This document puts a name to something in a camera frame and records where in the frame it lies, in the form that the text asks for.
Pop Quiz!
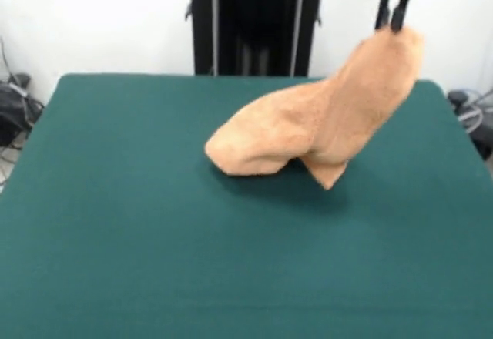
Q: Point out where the orange terry towel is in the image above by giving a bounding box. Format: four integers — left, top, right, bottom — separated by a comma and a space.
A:
204, 29, 426, 190

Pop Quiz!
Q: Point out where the dark green table cloth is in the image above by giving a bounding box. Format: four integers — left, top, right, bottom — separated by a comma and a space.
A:
0, 73, 493, 339

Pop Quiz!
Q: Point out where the black equipment stand with cables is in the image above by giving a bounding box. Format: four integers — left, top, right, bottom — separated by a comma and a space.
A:
0, 72, 45, 151
446, 86, 493, 161

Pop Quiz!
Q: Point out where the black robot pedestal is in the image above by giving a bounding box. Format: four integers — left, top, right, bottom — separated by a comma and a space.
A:
183, 0, 342, 77

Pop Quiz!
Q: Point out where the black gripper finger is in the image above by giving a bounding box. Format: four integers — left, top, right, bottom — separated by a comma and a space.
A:
389, 0, 415, 34
374, 0, 391, 32

